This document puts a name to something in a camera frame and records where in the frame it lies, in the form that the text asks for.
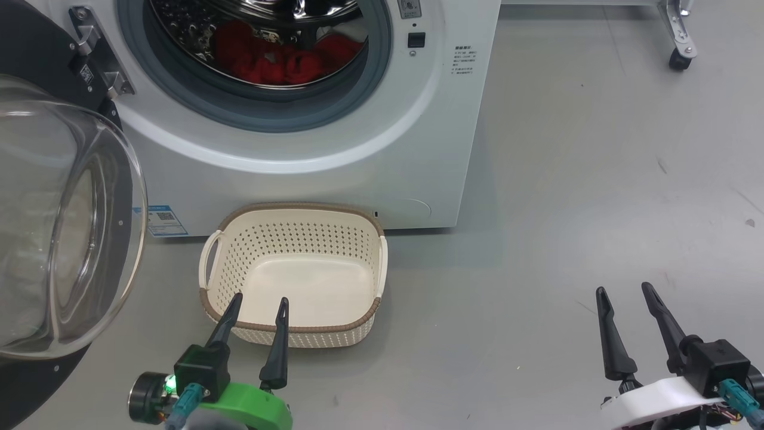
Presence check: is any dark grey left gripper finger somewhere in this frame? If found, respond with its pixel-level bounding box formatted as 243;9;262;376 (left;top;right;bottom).
206;291;244;350
258;297;291;392

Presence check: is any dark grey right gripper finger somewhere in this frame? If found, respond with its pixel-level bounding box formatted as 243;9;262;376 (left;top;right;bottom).
642;282;702;376
596;286;639;383

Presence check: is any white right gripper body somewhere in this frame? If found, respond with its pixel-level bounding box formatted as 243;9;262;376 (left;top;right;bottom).
600;376;709;430

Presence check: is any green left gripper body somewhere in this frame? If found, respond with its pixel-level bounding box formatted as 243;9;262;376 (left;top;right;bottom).
197;382;294;430

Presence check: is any washing machine glass door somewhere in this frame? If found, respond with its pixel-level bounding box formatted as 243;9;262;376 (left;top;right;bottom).
0;0;149;430

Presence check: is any red garment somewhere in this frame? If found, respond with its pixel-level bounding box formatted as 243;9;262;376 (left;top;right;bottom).
214;21;365;86

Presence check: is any beige perforated laundry basket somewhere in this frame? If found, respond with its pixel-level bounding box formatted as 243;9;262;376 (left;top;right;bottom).
199;202;389;349

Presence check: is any white front-load washing machine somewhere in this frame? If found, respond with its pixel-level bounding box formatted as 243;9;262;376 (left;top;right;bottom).
24;0;502;238

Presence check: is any washer drum opening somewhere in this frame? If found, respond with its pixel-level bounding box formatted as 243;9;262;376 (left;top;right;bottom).
116;0;394;134

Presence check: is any metal washing machine door hinge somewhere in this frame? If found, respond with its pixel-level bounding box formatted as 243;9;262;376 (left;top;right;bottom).
68;5;135;100

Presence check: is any steel drum with red laundry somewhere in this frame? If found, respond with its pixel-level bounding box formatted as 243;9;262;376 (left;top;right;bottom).
149;0;366;91

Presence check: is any blue energy label sticker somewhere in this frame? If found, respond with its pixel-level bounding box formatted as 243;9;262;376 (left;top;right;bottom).
133;206;189;238

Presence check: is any metal leg with caster wheel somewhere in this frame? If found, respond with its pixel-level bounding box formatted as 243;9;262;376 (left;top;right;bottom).
657;0;699;72

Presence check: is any white cabinet panel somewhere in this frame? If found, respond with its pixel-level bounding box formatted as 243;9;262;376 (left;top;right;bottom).
501;0;660;6

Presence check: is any teal left camera cable connector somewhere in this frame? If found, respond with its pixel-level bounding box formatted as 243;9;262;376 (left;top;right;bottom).
164;383;207;430

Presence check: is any teal camera cable connector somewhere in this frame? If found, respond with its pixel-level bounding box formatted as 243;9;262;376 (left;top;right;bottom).
718;378;764;428
164;383;207;430

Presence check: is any teal right camera cable connector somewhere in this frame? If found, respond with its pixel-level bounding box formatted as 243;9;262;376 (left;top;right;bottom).
718;378;764;428

